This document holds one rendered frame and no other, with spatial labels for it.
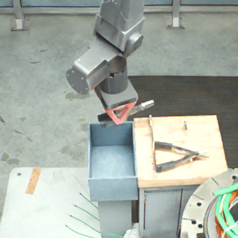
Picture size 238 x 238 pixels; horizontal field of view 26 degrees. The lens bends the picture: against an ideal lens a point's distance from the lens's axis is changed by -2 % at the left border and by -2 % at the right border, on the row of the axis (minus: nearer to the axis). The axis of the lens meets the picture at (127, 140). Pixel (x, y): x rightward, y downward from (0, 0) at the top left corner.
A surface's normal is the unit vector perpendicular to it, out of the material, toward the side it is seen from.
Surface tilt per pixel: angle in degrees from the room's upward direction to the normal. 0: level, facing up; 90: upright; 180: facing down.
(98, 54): 17
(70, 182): 0
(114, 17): 94
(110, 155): 0
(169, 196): 90
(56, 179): 0
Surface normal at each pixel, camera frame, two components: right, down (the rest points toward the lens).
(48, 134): -0.02, -0.67
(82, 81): -0.62, 0.61
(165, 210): 0.04, 0.74
